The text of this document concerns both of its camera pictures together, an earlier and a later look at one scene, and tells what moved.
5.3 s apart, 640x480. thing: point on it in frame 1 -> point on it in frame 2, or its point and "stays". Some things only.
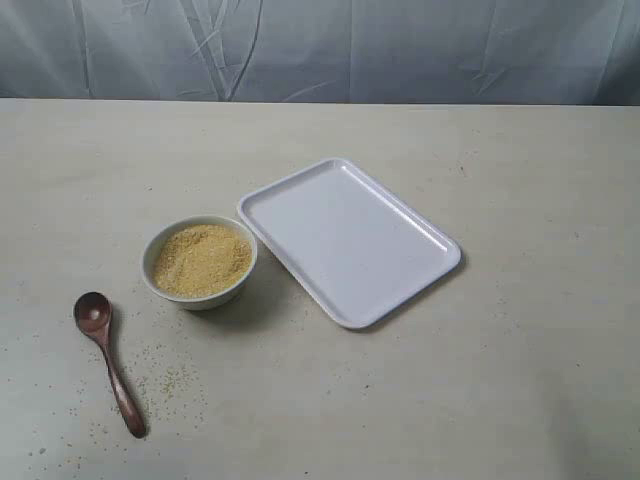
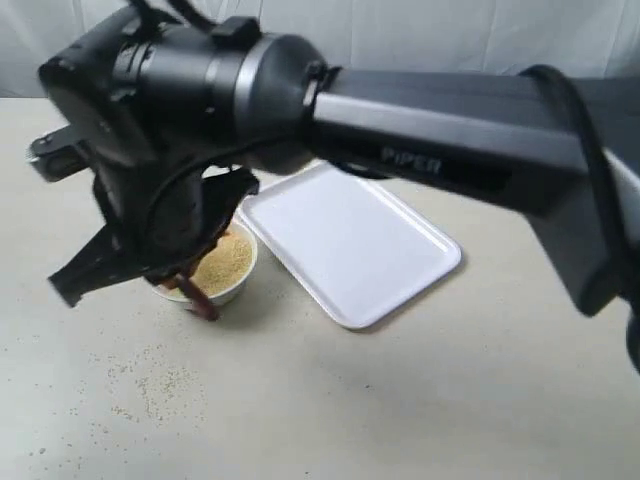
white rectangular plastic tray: x=363 y=249 stays
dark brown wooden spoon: x=93 y=313 -> x=195 y=299
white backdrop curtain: x=445 y=52 stays
